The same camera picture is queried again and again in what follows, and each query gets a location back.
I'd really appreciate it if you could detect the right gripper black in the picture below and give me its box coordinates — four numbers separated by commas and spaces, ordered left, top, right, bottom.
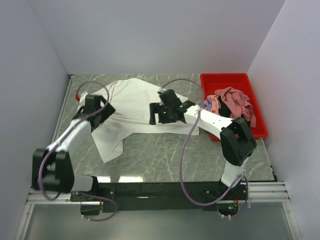
149, 102, 176, 125

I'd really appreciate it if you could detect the white t shirt red print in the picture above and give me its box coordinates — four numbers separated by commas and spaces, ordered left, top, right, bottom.
91, 78, 192, 163

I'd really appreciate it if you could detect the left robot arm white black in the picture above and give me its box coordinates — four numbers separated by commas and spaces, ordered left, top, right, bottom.
31, 94, 116, 201

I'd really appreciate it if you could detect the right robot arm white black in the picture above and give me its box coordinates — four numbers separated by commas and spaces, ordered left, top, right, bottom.
149, 89, 257, 200

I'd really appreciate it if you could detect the lavender t shirt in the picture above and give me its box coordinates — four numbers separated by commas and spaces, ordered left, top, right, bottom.
203, 98, 213, 112

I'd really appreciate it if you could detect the light pink t shirt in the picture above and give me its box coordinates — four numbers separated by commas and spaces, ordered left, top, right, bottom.
207, 94, 220, 105

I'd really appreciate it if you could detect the red plastic bin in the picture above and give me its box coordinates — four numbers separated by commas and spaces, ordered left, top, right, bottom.
200, 73, 268, 140

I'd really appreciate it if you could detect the black t shirt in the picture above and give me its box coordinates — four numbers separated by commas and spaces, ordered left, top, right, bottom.
216, 96, 252, 126

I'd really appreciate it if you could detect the dusty pink t shirt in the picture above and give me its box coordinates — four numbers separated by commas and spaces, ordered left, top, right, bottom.
214, 87, 257, 128

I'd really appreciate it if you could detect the black base crossbar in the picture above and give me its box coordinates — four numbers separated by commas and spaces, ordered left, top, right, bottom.
70, 182, 248, 216

